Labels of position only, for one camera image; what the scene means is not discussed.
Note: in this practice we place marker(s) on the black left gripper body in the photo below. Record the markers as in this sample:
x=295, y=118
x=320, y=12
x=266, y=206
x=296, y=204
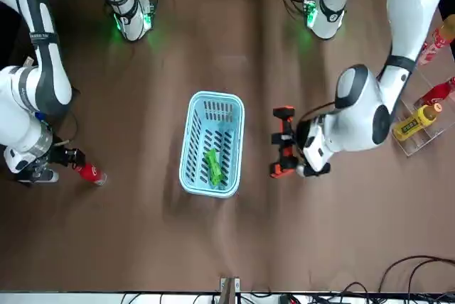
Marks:
x=302, y=137

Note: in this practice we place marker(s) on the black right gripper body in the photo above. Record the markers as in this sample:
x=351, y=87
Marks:
x=58, y=156

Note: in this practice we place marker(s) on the black orange barcode scanner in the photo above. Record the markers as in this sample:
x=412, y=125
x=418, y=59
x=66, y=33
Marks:
x=283, y=170

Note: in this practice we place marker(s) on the red cola bottle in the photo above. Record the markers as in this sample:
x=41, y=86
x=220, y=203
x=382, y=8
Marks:
x=435, y=94
x=92, y=174

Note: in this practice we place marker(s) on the green snack packet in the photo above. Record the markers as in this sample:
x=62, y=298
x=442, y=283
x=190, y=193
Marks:
x=214, y=169

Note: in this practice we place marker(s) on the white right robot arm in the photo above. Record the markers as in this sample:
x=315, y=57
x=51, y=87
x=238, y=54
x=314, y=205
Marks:
x=21, y=98

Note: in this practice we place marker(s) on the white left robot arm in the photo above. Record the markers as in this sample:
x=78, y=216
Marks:
x=409, y=16

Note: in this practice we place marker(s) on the light blue plastic basket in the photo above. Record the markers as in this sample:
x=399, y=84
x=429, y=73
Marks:
x=213, y=192

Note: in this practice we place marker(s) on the yellow tea bottle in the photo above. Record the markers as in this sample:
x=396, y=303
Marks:
x=412, y=126

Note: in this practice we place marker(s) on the clear acrylic bottle shelf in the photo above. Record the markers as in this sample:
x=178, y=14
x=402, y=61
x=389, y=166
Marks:
x=426, y=140

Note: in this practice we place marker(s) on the orange juice bottle pink label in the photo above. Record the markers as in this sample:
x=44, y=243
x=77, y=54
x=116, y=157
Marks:
x=435, y=43

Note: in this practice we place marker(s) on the aluminium profile post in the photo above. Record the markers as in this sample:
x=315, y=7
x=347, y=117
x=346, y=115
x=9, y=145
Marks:
x=229, y=290

